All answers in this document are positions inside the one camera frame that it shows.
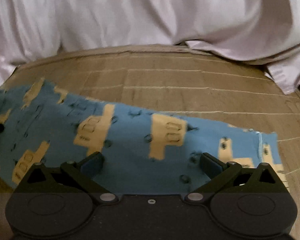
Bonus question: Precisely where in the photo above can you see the blue patterned child pants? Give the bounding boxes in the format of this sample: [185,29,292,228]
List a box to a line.
[0,80,286,194]

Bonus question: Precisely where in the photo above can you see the brown bamboo bed mat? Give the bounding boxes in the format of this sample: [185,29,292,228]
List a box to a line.
[3,46,300,239]

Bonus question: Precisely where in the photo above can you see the pink satin blanket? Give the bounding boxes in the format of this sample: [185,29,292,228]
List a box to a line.
[0,0,300,94]

